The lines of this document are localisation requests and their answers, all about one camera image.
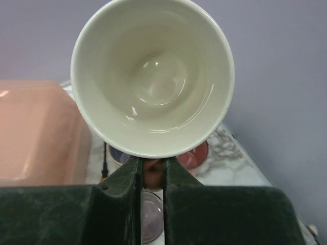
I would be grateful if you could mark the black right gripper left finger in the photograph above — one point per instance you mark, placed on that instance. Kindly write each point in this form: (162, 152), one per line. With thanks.
(106, 213)

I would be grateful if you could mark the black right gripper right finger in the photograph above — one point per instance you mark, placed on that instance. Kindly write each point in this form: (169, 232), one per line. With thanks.
(199, 214)

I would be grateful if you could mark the purple mug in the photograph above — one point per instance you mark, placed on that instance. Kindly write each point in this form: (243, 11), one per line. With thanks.
(152, 217)

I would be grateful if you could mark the pink ghost pattern mug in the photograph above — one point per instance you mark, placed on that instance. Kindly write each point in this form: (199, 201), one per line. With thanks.
(194, 158)

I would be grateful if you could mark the iridescent beige mug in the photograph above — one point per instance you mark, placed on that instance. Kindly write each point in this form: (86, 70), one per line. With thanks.
(117, 156)

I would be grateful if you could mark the salmon pink mug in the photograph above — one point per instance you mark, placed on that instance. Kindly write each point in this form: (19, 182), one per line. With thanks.
(153, 79)

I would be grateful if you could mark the orange black screwdriver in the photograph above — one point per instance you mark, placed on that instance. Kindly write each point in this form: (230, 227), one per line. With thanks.
(104, 166)

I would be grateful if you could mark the translucent pink plastic toolbox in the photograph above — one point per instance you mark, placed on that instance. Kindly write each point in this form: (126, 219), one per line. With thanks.
(44, 139)

